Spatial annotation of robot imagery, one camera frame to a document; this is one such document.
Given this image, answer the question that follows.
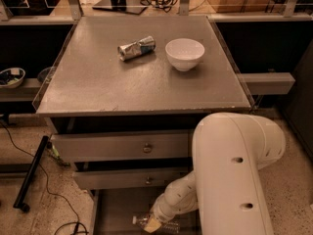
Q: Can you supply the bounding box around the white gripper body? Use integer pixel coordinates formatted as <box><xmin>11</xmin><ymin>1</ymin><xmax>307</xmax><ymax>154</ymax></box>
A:
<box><xmin>151</xmin><ymin>195</ymin><xmax>176</xmax><ymax>223</ymax></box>

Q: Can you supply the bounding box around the top grey drawer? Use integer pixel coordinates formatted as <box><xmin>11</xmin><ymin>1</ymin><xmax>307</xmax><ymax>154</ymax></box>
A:
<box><xmin>52</xmin><ymin>130</ymin><xmax>190</xmax><ymax>163</ymax></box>

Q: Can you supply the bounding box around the bottom grey drawer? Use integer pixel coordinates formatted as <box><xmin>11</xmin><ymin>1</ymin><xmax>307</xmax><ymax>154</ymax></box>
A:
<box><xmin>89</xmin><ymin>187</ymin><xmax>202</xmax><ymax>235</ymax></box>

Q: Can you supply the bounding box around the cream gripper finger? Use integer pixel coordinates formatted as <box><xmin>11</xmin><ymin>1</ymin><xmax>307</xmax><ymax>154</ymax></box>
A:
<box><xmin>144</xmin><ymin>216</ymin><xmax>161</xmax><ymax>233</ymax></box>

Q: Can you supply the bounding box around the clear plastic water bottle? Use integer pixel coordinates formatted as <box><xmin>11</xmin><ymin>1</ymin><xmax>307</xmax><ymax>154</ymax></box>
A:
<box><xmin>132</xmin><ymin>213</ymin><xmax>180</xmax><ymax>234</ymax></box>

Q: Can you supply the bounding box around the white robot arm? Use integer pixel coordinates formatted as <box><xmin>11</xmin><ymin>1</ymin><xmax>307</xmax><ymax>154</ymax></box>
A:
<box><xmin>144</xmin><ymin>113</ymin><xmax>286</xmax><ymax>235</ymax></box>

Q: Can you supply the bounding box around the black floor cable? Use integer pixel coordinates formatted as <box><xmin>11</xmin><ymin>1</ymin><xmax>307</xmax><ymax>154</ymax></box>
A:
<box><xmin>0</xmin><ymin>119</ymin><xmax>90</xmax><ymax>235</ymax></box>

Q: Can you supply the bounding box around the grey drawer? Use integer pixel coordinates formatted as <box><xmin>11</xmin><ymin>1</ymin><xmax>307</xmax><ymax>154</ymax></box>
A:
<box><xmin>89</xmin><ymin>187</ymin><xmax>202</xmax><ymax>235</ymax></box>
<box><xmin>52</xmin><ymin>130</ymin><xmax>190</xmax><ymax>163</ymax></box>
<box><xmin>73</xmin><ymin>167</ymin><xmax>189</xmax><ymax>190</ymax></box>

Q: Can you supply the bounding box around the crushed silver can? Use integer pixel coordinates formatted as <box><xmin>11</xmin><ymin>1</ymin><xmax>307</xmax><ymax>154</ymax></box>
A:
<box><xmin>117</xmin><ymin>36</ymin><xmax>156</xmax><ymax>62</ymax></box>

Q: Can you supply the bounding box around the black bar on floor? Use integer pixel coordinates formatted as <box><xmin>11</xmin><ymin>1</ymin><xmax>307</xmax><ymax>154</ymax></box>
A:
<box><xmin>13</xmin><ymin>136</ymin><xmax>49</xmax><ymax>212</ymax></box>

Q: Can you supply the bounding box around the black monitor stand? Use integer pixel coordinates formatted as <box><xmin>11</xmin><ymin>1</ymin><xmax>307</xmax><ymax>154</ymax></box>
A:
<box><xmin>92</xmin><ymin>0</ymin><xmax>147</xmax><ymax>15</ymax></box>

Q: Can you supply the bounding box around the white ceramic bowl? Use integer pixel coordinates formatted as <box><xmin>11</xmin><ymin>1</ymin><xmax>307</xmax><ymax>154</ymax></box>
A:
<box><xmin>165</xmin><ymin>38</ymin><xmax>205</xmax><ymax>71</ymax></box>

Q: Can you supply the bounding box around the middle grey drawer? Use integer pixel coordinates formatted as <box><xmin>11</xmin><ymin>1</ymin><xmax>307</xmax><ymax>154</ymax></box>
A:
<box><xmin>73</xmin><ymin>167</ymin><xmax>189</xmax><ymax>190</ymax></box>

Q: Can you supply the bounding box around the white bowl with items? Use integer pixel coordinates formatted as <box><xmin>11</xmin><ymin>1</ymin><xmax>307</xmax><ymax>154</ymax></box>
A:
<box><xmin>0</xmin><ymin>68</ymin><xmax>25</xmax><ymax>88</ymax></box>

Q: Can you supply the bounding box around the dark round bowl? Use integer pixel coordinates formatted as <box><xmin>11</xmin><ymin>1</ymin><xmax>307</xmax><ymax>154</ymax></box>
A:
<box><xmin>37</xmin><ymin>67</ymin><xmax>56</xmax><ymax>83</ymax></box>

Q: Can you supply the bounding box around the grey drawer cabinet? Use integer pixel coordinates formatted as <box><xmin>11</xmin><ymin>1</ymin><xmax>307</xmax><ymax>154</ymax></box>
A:
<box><xmin>32</xmin><ymin>15</ymin><xmax>255</xmax><ymax>235</ymax></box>

